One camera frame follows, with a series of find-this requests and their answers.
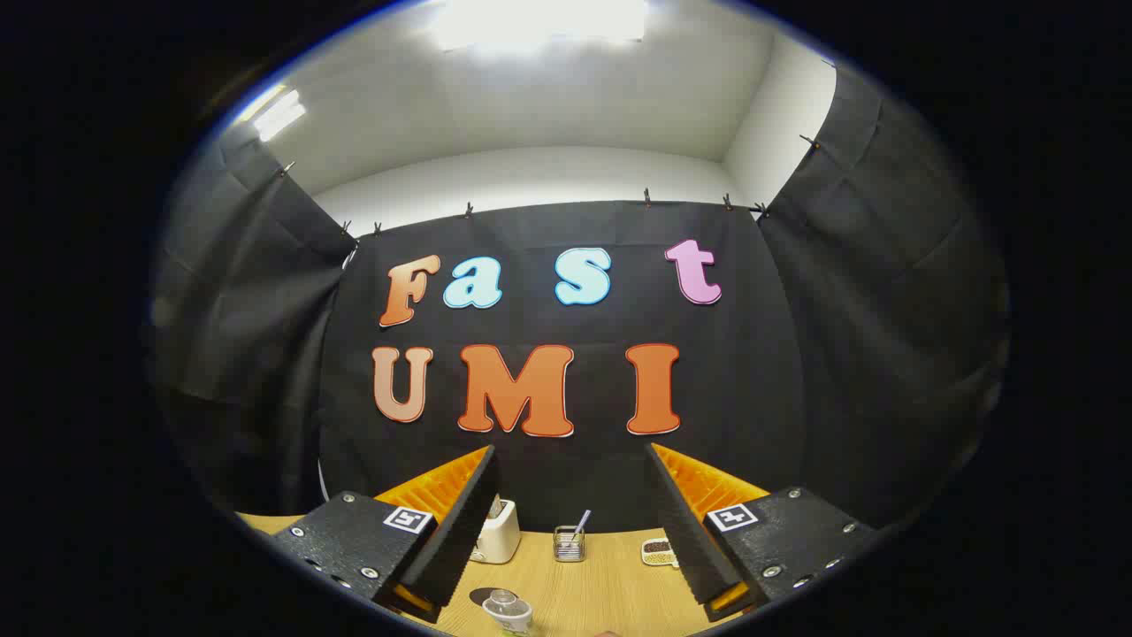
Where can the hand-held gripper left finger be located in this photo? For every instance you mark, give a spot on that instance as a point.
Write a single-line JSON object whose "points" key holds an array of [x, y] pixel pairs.
{"points": [[460, 531]]}

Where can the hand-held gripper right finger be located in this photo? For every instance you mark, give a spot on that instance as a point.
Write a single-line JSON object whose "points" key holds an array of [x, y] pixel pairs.
{"points": [[685, 531]]}

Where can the dark round coaster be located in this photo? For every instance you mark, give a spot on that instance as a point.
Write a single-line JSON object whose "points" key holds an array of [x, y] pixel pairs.
{"points": [[478, 595]]}

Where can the clear bottle with white label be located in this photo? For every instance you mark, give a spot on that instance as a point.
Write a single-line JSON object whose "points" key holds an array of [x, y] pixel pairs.
{"points": [[508, 612]]}

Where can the white divided dish with beans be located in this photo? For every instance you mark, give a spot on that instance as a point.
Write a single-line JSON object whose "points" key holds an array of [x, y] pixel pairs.
{"points": [[657, 552]]}

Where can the white toaster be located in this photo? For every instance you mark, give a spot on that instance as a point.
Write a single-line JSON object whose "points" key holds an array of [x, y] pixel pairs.
{"points": [[497, 540]]}

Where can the wooden table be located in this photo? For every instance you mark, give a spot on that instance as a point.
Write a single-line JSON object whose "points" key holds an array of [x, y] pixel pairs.
{"points": [[610, 593]]}

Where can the metal spoon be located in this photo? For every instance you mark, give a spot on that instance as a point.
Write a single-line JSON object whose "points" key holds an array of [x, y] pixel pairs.
{"points": [[581, 522]]}

